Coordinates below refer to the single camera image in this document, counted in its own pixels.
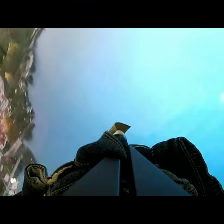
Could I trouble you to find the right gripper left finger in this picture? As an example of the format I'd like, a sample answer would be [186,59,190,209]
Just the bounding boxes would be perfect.
[61,157,121,197]

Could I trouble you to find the black jeans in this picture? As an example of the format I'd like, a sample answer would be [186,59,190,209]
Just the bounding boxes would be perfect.
[21,121,224,197]

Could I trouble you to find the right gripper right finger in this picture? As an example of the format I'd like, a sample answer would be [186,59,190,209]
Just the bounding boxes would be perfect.
[129,144,191,197]

